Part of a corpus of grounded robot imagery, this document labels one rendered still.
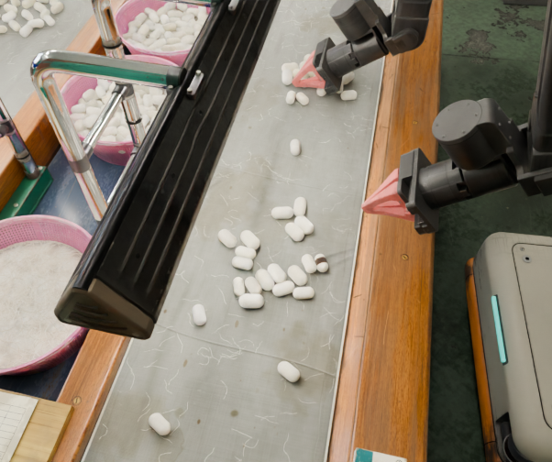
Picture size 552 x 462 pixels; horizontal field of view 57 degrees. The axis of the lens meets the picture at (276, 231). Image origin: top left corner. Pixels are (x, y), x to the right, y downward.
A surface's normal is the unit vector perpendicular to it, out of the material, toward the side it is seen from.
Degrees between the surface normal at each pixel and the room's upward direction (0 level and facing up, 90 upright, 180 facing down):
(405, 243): 0
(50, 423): 0
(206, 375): 0
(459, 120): 41
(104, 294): 58
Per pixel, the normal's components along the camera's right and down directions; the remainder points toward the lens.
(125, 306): 0.83, -0.16
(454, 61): 0.01, -0.58
